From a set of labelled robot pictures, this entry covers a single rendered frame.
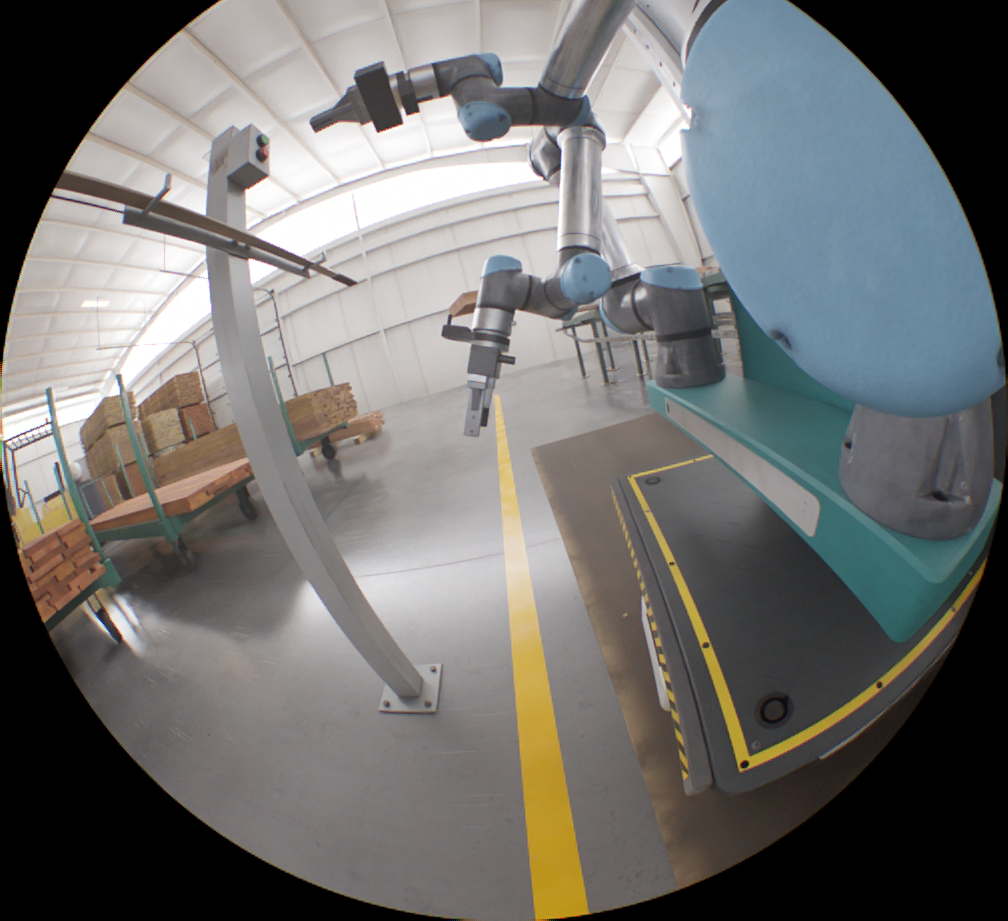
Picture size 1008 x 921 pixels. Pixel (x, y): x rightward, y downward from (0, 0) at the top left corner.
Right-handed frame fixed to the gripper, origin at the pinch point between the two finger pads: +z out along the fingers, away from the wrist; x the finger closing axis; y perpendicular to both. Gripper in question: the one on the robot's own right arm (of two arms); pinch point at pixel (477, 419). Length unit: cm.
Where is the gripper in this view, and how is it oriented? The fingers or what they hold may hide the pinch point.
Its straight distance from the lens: 60.7
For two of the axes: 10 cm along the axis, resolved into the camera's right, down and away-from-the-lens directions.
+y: 9.9, 1.6, -0.3
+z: -1.6, 9.8, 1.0
